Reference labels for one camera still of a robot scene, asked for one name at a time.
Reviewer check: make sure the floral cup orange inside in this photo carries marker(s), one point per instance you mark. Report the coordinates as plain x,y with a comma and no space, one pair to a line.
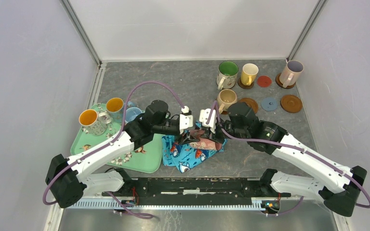
94,122

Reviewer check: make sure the beige mug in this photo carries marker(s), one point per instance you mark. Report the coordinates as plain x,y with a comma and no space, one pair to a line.
225,99

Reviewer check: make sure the pink mug maroon inside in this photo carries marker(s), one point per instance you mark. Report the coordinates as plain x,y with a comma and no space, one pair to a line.
203,143

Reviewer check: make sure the red round coaster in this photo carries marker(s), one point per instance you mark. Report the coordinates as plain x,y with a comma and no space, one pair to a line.
264,81

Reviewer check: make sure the small cup orange inside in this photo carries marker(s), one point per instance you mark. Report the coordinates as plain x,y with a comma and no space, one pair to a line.
116,108

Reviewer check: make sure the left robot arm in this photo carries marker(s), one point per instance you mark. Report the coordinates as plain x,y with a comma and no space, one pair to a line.
70,179

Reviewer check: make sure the yellow mug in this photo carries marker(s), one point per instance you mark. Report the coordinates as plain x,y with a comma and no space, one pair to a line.
249,74

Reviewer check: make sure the light blue mug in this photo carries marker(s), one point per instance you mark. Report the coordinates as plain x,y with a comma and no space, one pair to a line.
132,113

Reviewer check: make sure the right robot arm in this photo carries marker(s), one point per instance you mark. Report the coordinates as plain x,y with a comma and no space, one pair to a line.
338,187

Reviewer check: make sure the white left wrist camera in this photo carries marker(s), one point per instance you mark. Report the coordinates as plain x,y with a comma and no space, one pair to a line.
186,119

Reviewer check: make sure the dark brown round coaster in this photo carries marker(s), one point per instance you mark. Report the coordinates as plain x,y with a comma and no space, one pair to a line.
241,86

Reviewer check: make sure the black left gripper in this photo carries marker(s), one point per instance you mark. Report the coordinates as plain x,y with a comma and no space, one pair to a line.
186,139

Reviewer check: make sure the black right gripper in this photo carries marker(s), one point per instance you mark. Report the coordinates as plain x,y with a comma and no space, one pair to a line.
215,137

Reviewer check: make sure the green inside floral mug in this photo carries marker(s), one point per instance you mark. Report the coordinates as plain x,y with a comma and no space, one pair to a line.
226,75

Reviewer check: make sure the blue round coaster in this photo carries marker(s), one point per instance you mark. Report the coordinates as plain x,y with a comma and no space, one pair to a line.
269,104

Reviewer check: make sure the blue shark print cloth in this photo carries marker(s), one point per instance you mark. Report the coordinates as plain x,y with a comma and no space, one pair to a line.
184,157

